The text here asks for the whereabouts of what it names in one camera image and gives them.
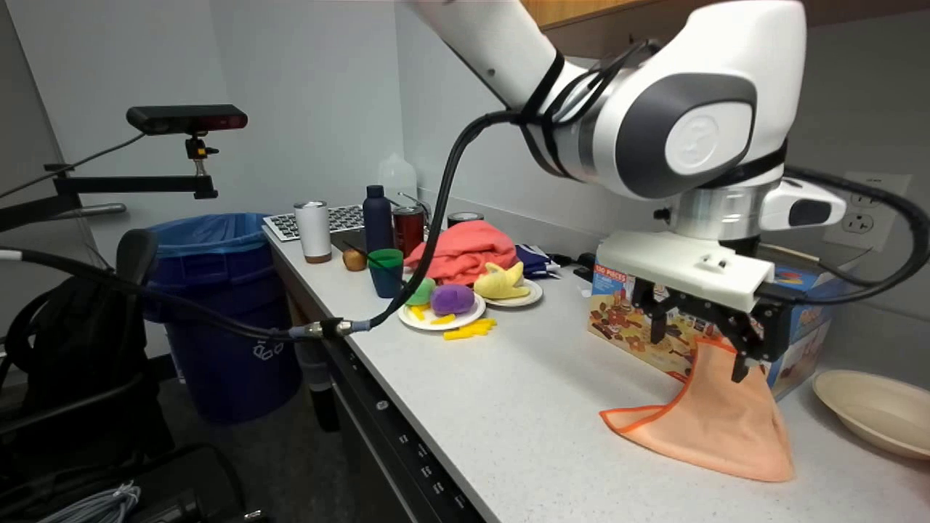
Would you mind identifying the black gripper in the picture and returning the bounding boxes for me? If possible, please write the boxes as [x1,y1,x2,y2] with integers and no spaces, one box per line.
[633,274,794,387]

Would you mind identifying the orange cloth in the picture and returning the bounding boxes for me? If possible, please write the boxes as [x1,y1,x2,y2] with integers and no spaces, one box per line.
[598,334,796,485]

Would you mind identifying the coral red cloth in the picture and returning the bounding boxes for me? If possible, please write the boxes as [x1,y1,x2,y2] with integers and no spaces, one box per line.
[404,219,521,287]

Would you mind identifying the grey crumpled cloth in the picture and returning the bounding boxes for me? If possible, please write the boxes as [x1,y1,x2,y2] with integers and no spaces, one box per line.
[37,480,142,523]

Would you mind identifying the colourful toy box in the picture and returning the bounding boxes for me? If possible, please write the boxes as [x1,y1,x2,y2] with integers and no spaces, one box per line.
[588,259,845,400]

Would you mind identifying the beige plate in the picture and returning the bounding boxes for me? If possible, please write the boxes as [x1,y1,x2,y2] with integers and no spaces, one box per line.
[812,367,930,461]

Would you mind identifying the dark blue fabric item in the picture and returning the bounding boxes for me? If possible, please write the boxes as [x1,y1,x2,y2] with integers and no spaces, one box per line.
[515,242,560,281]

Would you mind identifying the yellow plush toy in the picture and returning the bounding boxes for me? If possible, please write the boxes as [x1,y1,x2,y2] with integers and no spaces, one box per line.
[472,259,534,304]

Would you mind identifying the white paper plate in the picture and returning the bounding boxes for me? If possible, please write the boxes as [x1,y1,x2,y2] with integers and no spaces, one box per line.
[395,284,488,334]

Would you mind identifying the purple plush ball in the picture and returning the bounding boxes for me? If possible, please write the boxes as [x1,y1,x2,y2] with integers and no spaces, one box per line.
[431,281,476,319]

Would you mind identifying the green plush pear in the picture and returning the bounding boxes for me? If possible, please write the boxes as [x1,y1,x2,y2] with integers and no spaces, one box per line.
[404,275,438,310]

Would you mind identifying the red cup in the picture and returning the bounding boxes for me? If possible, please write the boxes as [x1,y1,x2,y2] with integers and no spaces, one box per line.
[392,207,431,259]

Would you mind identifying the green bowl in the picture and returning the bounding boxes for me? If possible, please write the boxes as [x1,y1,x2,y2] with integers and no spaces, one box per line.
[366,248,408,300]

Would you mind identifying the translucent plastic jug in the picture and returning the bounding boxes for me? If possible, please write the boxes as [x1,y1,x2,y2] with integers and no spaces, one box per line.
[374,150,421,211]

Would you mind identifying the dark blue bottle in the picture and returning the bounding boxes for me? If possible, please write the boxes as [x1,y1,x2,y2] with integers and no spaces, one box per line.
[360,184,395,255]

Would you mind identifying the wooden upper cabinet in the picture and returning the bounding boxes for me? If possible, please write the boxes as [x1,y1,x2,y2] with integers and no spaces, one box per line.
[521,0,930,30]

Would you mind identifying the white cup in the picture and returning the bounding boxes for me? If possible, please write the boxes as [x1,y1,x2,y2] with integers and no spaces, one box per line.
[293,198,335,265]

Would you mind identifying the white keyboard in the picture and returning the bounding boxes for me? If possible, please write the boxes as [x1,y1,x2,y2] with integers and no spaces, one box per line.
[258,201,370,245]

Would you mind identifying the blue trash bin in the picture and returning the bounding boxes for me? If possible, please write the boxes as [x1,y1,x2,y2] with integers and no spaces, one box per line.
[142,211,306,428]

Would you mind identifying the white gripper mount plate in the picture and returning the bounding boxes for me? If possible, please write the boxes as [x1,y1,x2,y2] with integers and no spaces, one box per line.
[594,230,780,315]

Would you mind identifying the white wall outlet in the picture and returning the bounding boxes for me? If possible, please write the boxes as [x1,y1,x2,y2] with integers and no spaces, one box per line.
[823,169,912,251]

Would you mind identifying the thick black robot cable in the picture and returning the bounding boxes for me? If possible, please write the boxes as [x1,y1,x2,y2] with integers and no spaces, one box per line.
[0,55,930,342]

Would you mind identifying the black depth camera bar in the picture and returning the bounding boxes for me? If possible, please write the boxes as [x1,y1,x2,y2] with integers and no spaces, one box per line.
[126,103,249,137]

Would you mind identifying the black camera boom stand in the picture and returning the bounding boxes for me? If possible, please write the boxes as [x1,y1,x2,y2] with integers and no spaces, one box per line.
[0,133,220,230]

